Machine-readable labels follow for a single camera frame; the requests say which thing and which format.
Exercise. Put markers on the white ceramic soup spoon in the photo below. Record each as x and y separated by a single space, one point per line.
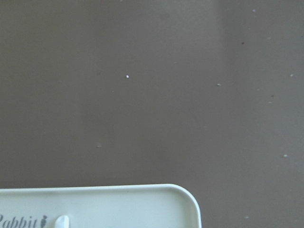
62 222

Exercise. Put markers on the cream rabbit serving tray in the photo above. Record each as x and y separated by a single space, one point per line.
127 206

